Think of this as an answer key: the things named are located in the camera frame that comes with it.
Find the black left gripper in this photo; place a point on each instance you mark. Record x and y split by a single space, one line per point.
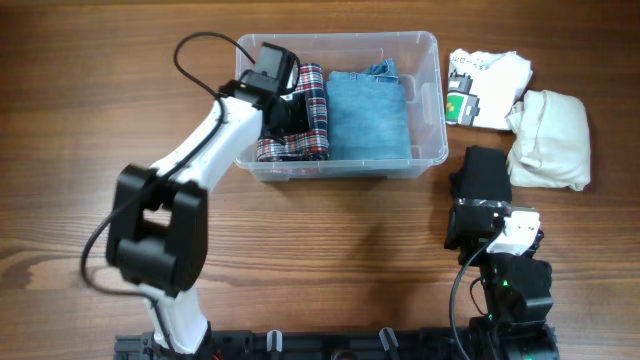
303 126

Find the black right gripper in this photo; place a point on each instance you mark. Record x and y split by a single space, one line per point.
460 231

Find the red plaid shirt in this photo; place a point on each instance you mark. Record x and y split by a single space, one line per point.
312 145

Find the blue denim jeans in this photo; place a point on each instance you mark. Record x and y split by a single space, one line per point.
368 115

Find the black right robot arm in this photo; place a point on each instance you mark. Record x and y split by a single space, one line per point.
517 289

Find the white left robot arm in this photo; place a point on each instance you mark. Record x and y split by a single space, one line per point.
158 236

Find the folded cream sweatshirt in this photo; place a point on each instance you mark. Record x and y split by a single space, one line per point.
552 142

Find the white printed t-shirt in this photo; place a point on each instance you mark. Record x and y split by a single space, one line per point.
483 87

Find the clear plastic storage bin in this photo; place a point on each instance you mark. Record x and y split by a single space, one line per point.
416 56

